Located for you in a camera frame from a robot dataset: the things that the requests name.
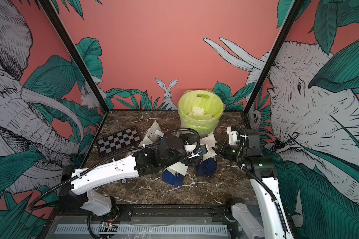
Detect dark takeout bag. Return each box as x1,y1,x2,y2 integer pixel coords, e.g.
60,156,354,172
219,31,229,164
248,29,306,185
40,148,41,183
195,132,218,177

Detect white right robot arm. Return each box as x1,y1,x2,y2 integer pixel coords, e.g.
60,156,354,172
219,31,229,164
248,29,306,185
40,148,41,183
217,126,296,239

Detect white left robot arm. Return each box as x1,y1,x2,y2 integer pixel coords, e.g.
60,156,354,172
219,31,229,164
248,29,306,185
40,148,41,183
29,128,215,217

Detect blue takeout bag middle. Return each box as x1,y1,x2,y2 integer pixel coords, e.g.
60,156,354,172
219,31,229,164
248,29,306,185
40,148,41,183
162,162,188,186

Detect blue takeout bag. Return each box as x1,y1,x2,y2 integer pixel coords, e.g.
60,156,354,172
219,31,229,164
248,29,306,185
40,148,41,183
139,121,164,146
162,162,188,186

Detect blue takeout bag left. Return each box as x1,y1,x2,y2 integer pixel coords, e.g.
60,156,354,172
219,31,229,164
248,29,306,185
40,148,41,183
139,121,164,146

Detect paper scraps in bin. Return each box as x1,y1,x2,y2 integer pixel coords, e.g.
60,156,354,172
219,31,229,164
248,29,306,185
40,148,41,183
187,106,213,120

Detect green plastic bin liner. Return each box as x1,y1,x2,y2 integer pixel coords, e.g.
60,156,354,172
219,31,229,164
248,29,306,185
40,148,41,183
178,90,225,136

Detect black white checkerboard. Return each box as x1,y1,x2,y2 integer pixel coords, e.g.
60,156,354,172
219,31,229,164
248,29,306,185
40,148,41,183
97,126,142,158

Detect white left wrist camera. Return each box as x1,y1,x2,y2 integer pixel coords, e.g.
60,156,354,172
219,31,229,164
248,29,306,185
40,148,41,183
184,144,208,155

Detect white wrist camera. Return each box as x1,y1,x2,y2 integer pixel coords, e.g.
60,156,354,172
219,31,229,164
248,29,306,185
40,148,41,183
226,125,239,145
184,144,208,155

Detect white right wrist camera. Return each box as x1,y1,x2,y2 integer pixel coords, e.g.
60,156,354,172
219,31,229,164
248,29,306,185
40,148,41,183
226,125,239,145

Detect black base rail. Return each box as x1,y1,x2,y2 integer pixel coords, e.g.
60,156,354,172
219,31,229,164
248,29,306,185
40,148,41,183
47,204,291,223

